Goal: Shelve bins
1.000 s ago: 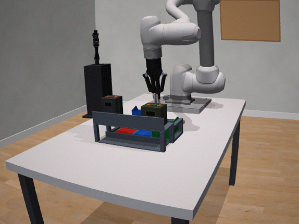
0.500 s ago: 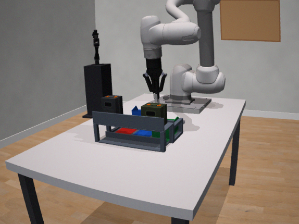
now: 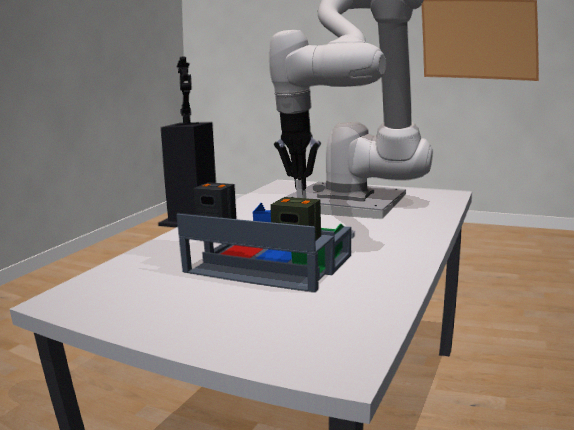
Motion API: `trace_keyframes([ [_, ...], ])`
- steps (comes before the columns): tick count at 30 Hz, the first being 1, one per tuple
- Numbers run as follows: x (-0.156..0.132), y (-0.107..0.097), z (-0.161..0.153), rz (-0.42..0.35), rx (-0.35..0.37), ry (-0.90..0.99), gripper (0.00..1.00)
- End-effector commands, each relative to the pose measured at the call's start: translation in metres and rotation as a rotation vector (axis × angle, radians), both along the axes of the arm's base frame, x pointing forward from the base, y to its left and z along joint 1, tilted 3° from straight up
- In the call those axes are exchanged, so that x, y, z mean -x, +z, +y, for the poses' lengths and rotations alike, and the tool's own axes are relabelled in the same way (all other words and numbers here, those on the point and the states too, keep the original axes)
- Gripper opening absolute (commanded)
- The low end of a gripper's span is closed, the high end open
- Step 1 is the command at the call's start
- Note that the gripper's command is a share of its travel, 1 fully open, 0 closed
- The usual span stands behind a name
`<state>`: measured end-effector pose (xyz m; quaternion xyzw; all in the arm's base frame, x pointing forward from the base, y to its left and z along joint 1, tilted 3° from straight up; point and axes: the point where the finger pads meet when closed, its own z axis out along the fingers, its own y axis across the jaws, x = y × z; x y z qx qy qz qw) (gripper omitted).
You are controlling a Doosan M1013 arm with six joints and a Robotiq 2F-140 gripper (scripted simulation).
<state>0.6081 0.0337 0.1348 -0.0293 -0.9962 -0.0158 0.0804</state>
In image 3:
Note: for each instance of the blue bin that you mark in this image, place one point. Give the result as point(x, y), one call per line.
point(260, 214)

